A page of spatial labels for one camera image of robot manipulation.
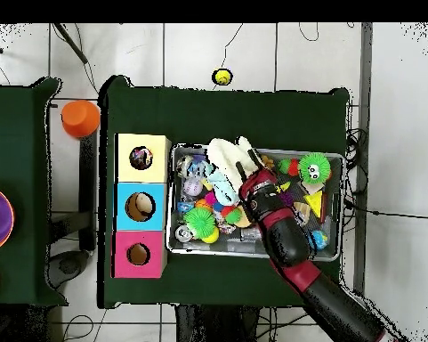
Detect long black rod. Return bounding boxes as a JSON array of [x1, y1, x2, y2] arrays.
[[52, 22, 89, 65]]

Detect grey stand base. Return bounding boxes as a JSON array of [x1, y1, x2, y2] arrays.
[[47, 248, 91, 290]]

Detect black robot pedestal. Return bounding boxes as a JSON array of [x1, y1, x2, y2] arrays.
[[174, 304, 261, 342]]

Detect black panel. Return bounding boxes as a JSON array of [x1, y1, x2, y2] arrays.
[[78, 136, 98, 251]]

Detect wooden three-hole box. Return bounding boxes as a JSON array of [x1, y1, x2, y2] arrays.
[[111, 133, 173, 280]]

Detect thin black floor cable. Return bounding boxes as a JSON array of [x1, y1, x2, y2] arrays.
[[212, 22, 245, 91]]

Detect round plastic bowl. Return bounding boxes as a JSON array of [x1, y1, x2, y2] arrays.
[[0, 184, 15, 255]]

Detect dark green side-table cloth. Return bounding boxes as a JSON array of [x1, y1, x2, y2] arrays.
[[0, 76, 69, 308]]

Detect blue globe ball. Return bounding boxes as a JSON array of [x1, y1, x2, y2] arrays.
[[309, 230, 329, 250]]

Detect dark green table cloth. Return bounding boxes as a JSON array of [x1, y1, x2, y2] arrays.
[[99, 74, 351, 316]]

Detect mint knitted cloth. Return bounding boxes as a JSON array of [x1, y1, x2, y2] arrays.
[[207, 169, 241, 207]]

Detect cream knitted cloth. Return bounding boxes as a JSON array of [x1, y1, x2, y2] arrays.
[[206, 135, 262, 184]]

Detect green spiky ball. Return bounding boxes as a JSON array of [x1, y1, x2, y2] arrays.
[[182, 207, 217, 240]]

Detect green spiky toy with eyes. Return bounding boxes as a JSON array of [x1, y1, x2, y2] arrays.
[[297, 151, 333, 185]]

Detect orange plastic bowl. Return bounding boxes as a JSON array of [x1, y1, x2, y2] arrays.
[[61, 99, 101, 139]]

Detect white baseball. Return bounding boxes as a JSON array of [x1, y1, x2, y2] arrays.
[[182, 177, 203, 197]]

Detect black floor cable bundle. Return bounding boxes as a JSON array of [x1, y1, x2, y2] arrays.
[[344, 126, 370, 172]]

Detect silver mesh bin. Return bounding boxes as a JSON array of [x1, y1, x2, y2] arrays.
[[166, 142, 345, 263]]

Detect grey floor cable cover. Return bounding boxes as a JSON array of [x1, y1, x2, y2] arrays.
[[351, 22, 374, 295]]

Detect large colourful patterned cloth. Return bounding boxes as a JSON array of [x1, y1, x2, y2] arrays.
[[129, 145, 154, 170]]

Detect yellow ball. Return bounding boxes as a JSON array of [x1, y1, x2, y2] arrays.
[[213, 68, 233, 86]]

